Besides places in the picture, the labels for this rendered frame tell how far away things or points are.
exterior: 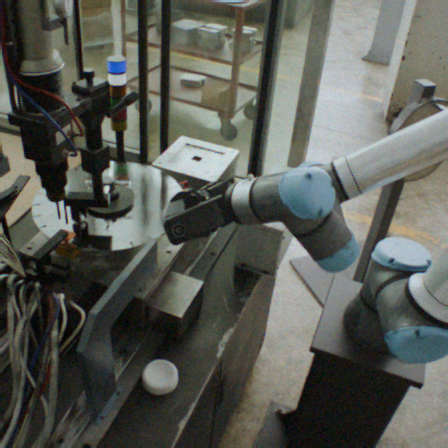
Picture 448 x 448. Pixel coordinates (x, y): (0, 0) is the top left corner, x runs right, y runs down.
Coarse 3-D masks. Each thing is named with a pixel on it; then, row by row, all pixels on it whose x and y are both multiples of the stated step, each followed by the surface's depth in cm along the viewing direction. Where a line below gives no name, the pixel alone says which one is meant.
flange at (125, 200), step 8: (120, 192) 108; (128, 192) 108; (112, 200) 104; (120, 200) 105; (128, 200) 106; (88, 208) 103; (96, 208) 103; (104, 208) 103; (112, 208) 103; (120, 208) 103; (128, 208) 104
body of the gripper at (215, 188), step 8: (208, 184) 91; (216, 184) 87; (224, 184) 86; (232, 184) 80; (200, 192) 84; (208, 192) 85; (216, 192) 85; (224, 192) 86; (192, 200) 85; (200, 200) 84; (232, 216) 79; (240, 224) 81
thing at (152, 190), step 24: (72, 168) 116; (120, 168) 117; (144, 168) 118; (144, 192) 110; (168, 192) 111; (48, 216) 101; (96, 216) 102; (120, 216) 103; (144, 216) 103; (72, 240) 96; (96, 240) 96; (120, 240) 97; (144, 240) 97
